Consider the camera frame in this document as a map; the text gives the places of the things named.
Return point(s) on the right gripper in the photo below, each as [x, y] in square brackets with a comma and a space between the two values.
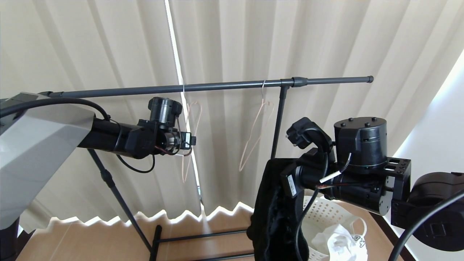
[348, 192]

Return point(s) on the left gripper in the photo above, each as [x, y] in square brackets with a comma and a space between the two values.
[170, 143]

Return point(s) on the pink clothes hanger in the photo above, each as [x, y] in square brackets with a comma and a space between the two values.
[240, 167]
[185, 170]

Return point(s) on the black shorts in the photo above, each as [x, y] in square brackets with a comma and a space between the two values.
[272, 217]

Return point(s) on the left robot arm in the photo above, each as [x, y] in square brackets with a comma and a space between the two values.
[36, 152]

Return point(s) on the white laundry basket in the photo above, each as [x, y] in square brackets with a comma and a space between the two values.
[326, 214]

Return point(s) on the black clothes rack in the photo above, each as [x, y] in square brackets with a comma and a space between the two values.
[224, 86]

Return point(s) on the white printed garment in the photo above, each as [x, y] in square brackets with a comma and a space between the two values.
[340, 243]

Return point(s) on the beige curtain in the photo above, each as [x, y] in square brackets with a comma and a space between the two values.
[108, 40]

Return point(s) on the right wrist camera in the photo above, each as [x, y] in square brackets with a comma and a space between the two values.
[304, 132]

